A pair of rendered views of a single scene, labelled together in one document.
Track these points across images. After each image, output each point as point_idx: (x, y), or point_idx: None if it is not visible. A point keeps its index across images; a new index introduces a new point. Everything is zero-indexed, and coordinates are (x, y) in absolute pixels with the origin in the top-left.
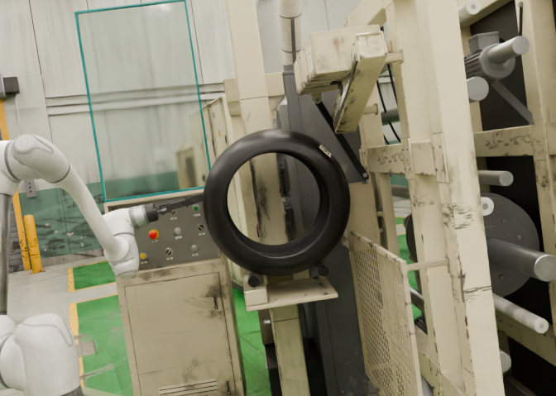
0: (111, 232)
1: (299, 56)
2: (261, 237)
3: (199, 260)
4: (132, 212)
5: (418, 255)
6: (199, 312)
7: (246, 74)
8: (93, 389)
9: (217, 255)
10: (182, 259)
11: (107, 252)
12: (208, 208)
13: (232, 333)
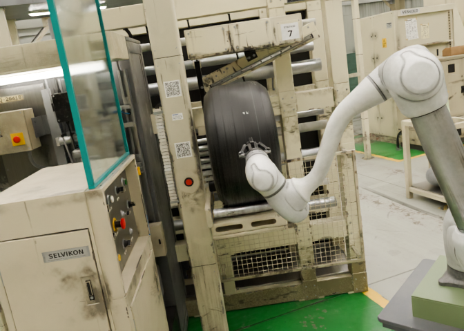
0: (282, 177)
1: (232, 25)
2: (203, 188)
3: (134, 244)
4: (266, 155)
5: (290, 163)
6: (156, 300)
7: (177, 31)
8: (427, 273)
9: (137, 233)
10: (129, 248)
11: (313, 191)
12: (274, 145)
13: (164, 311)
